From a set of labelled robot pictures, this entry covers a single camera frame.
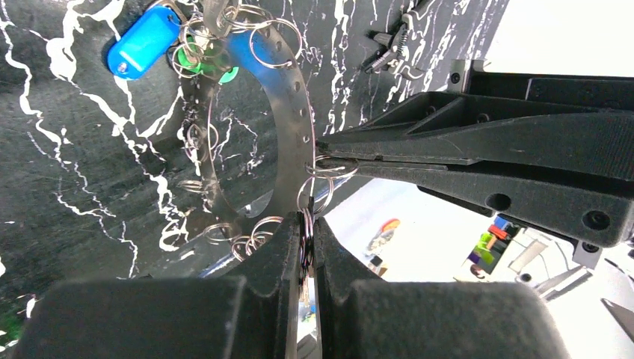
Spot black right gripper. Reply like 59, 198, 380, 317
318, 60, 633, 247

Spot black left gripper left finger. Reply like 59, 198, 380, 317
12, 213, 301, 358

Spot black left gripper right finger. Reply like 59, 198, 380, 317
314, 219, 569, 358

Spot black key fob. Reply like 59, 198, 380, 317
298, 197, 315, 307

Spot green key tag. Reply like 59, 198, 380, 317
170, 41, 239, 85

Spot blue key tag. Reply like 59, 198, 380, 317
106, 3, 182, 80

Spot black handled pliers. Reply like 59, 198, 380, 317
361, 1, 430, 81

